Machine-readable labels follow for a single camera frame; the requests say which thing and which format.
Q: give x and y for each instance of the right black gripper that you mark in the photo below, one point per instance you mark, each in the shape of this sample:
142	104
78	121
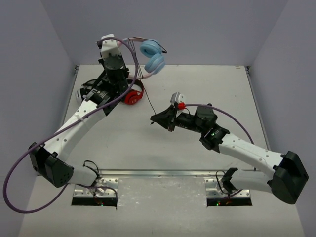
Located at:
167	119

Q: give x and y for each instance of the pink blue cat-ear headphones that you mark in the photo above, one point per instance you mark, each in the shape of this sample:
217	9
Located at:
151	49

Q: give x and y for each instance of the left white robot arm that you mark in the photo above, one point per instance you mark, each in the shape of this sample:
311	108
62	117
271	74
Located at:
49	159

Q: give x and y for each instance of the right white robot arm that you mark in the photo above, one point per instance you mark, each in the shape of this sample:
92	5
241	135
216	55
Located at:
281	174

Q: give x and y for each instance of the red black headphones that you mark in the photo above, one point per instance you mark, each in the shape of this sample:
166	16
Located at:
133	96

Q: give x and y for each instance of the white black headphones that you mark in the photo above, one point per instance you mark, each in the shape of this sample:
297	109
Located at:
84	89

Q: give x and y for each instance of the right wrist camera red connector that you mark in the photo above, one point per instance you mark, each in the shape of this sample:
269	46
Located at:
178	100

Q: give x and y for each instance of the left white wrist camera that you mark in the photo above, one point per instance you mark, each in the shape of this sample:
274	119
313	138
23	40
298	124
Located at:
108	47

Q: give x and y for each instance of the aluminium rail table edge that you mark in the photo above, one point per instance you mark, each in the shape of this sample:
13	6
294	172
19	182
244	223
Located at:
156	173

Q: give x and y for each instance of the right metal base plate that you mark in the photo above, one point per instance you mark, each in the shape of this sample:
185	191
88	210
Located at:
214	189

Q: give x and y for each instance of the metal base plate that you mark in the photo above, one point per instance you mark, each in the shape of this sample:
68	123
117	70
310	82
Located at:
107	187
214	189

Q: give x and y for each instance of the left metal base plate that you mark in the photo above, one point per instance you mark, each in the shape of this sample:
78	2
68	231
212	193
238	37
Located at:
107	187

